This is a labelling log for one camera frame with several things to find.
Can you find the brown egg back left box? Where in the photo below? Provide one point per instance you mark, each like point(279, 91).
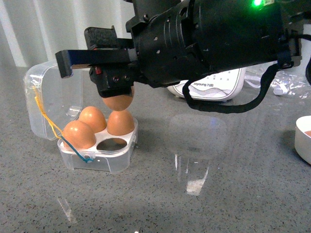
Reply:
point(93, 117)

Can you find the brown egg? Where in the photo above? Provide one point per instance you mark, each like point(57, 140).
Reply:
point(121, 102)
point(308, 133)

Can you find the grey curtain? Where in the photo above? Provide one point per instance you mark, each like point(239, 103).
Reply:
point(32, 31)

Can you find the clear plastic bag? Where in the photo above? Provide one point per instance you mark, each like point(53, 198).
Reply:
point(285, 84)

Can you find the white Joyoung blender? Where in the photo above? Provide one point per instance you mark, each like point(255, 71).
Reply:
point(222, 86)

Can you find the brown egg back right box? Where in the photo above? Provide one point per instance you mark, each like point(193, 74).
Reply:
point(120, 123)

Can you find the clear plastic egg box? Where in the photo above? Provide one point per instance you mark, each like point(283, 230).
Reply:
point(53, 102)

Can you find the white round bowl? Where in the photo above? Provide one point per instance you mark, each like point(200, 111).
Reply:
point(302, 142)

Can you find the brown egg front left box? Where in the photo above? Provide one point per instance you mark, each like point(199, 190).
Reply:
point(79, 134)

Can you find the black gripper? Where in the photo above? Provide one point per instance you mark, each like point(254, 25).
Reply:
point(187, 40)

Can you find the brown top egg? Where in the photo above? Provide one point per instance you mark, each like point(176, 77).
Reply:
point(121, 102)

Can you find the brown egg box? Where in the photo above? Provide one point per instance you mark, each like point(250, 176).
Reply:
point(93, 117)
point(120, 123)
point(79, 134)

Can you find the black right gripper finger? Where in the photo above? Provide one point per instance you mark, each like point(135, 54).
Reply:
point(110, 79)

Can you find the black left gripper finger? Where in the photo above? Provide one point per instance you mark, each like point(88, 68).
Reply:
point(68, 60)

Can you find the brown egg left in bowl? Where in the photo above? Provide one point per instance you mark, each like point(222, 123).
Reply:
point(308, 133)

